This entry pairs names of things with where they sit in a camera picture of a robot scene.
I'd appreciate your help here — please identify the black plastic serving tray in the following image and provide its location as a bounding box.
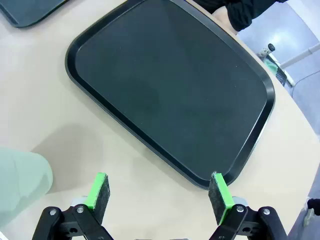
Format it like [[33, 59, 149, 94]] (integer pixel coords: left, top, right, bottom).
[[64, 0, 276, 190], [0, 0, 70, 28]]

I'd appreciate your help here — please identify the speckled bottle with black cap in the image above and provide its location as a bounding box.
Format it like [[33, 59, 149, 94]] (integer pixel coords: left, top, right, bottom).
[[259, 43, 276, 60]]

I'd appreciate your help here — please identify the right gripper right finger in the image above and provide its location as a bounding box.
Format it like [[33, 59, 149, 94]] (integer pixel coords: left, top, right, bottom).
[[208, 171, 288, 240]]

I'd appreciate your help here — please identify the person's torso black shirt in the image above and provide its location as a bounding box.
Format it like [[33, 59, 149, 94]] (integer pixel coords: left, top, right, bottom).
[[193, 0, 228, 15]]

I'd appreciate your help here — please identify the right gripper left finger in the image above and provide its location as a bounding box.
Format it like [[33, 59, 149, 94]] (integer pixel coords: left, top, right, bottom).
[[31, 172, 113, 240]]

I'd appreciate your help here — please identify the person's left forearm black sleeve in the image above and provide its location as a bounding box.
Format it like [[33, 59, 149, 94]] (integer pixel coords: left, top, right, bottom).
[[226, 0, 291, 33]]

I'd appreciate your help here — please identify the person's left hand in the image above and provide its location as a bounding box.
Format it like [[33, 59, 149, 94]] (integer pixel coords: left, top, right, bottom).
[[211, 5, 238, 35]]

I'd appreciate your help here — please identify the green cloth item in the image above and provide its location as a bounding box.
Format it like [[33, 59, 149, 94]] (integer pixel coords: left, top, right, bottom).
[[264, 56, 280, 74]]

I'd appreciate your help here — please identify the pale green plastic cup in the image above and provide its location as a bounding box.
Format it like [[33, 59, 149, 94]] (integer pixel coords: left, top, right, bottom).
[[0, 147, 54, 227]]

